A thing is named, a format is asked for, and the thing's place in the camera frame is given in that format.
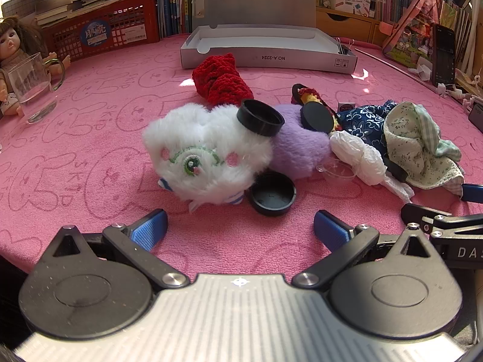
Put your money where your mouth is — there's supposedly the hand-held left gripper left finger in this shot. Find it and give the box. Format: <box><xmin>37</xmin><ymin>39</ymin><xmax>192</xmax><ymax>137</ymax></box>
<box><xmin>38</xmin><ymin>209</ymin><xmax>190</xmax><ymax>289</ymax></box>

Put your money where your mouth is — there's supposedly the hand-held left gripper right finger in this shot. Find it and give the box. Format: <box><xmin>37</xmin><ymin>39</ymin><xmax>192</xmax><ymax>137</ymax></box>
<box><xmin>292</xmin><ymin>210</ymin><xmax>448</xmax><ymax>290</ymax></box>

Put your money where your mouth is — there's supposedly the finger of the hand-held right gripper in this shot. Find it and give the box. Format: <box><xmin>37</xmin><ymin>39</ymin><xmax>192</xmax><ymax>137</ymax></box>
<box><xmin>401</xmin><ymin>203</ymin><xmax>483</xmax><ymax>239</ymax></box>
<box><xmin>461</xmin><ymin>183</ymin><xmax>483</xmax><ymax>199</ymax></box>

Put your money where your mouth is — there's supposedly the small clear plastic cup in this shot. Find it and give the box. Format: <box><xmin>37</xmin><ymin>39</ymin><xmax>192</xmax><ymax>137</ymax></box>
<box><xmin>316</xmin><ymin>160</ymin><xmax>357</xmax><ymax>185</ymax></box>

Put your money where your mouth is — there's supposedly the black lens cap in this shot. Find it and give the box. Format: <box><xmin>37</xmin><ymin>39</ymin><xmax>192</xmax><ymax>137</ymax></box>
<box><xmin>247</xmin><ymin>172</ymin><xmax>297</xmax><ymax>217</ymax></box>

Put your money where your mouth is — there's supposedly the green floral cloth scrunchie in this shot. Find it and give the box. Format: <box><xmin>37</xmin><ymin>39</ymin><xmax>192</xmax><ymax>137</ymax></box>
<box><xmin>383</xmin><ymin>101</ymin><xmax>465</xmax><ymax>190</ymax></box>

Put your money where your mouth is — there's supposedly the white tissue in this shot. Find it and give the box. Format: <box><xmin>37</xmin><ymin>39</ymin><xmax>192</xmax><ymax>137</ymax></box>
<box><xmin>329</xmin><ymin>132</ymin><xmax>415</xmax><ymax>203</ymax></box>

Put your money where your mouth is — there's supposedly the purple plush toy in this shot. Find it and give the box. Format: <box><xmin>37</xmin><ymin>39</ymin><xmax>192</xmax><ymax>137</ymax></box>
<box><xmin>270</xmin><ymin>103</ymin><xmax>333</xmax><ymax>179</ymax></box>

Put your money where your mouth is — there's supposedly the white plush toy with eye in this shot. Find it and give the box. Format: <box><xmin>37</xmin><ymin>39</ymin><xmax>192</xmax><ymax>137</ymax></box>
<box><xmin>142</xmin><ymin>103</ymin><xmax>274</xmax><ymax>212</ymax></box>

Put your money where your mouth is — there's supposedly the blue floral drawstring pouch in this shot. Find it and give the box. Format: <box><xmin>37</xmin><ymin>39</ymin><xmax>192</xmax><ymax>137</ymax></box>
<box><xmin>336</xmin><ymin>100</ymin><xmax>398</xmax><ymax>149</ymax></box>

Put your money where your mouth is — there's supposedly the black round lid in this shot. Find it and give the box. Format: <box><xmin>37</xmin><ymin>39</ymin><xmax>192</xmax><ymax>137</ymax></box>
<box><xmin>301</xmin><ymin>102</ymin><xmax>334</xmax><ymax>133</ymax></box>

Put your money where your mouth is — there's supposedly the tall black round cap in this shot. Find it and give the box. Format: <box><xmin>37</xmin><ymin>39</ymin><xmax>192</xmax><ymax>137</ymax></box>
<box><xmin>237</xmin><ymin>99</ymin><xmax>285</xmax><ymax>136</ymax></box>

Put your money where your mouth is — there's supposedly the yellow red crochet toy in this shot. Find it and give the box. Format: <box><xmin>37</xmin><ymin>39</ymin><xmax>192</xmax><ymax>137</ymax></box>
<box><xmin>292</xmin><ymin>83</ymin><xmax>340</xmax><ymax>121</ymax></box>

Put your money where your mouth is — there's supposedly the red crochet scrunchie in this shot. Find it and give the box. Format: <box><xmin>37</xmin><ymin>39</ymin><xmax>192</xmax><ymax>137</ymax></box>
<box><xmin>192</xmin><ymin>53</ymin><xmax>254</xmax><ymax>107</ymax></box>

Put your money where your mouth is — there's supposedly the grey cardboard box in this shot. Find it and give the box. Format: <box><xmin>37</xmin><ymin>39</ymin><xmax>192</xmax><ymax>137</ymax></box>
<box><xmin>180</xmin><ymin>0</ymin><xmax>357</xmax><ymax>73</ymax></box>

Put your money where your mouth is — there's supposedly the black power adapter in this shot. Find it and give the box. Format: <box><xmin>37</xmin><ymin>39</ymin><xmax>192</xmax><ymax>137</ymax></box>
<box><xmin>468</xmin><ymin>103</ymin><xmax>483</xmax><ymax>133</ymax></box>

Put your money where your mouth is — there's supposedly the pink bunny print mat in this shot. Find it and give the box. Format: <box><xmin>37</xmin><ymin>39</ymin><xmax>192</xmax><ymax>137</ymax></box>
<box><xmin>0</xmin><ymin>32</ymin><xmax>483</xmax><ymax>283</ymax></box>

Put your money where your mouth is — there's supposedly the white folded paper figure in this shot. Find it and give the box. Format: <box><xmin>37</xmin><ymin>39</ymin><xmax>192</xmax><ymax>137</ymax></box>
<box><xmin>409</xmin><ymin>60</ymin><xmax>431</xmax><ymax>81</ymax></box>

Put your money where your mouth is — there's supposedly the black phone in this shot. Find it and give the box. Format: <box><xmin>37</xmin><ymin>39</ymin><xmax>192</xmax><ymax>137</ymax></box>
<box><xmin>431</xmin><ymin>23</ymin><xmax>457</xmax><ymax>88</ymax></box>

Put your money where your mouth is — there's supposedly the thin metal rod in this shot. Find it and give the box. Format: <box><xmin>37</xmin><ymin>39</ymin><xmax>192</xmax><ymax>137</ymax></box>
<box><xmin>355</xmin><ymin>48</ymin><xmax>440</xmax><ymax>91</ymax></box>

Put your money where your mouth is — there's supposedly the pink picture box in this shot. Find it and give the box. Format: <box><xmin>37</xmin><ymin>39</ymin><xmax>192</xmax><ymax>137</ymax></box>
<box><xmin>381</xmin><ymin>0</ymin><xmax>440</xmax><ymax>70</ymax></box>

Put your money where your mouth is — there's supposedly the white metal rack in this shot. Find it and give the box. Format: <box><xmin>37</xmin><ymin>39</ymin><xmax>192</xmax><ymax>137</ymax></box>
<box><xmin>455</xmin><ymin>0</ymin><xmax>483</xmax><ymax>80</ymax></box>

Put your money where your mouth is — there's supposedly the black binder clip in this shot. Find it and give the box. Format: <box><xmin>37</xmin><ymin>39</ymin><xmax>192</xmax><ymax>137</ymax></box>
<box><xmin>334</xmin><ymin>36</ymin><xmax>355</xmax><ymax>55</ymax></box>

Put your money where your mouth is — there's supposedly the clear glass mug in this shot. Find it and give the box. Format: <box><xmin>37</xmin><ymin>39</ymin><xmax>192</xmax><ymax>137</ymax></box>
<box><xmin>8</xmin><ymin>53</ymin><xmax>66</xmax><ymax>124</ymax></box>

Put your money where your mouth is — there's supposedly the wooden drawer organizer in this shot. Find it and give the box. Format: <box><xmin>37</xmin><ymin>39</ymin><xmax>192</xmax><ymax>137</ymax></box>
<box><xmin>315</xmin><ymin>5</ymin><xmax>389</xmax><ymax>46</ymax></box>

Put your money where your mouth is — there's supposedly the red plastic basket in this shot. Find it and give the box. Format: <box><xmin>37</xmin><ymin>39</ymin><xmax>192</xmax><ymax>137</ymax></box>
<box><xmin>36</xmin><ymin>0</ymin><xmax>161</xmax><ymax>63</ymax></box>

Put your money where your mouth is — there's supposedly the brown-haired doll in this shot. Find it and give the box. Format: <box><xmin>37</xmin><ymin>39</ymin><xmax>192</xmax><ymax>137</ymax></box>
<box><xmin>0</xmin><ymin>16</ymin><xmax>70</xmax><ymax>119</ymax></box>

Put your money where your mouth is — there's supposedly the white charging cable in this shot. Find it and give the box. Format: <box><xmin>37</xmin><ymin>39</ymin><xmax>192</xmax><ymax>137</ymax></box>
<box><xmin>436</xmin><ymin>83</ymin><xmax>483</xmax><ymax>107</ymax></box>

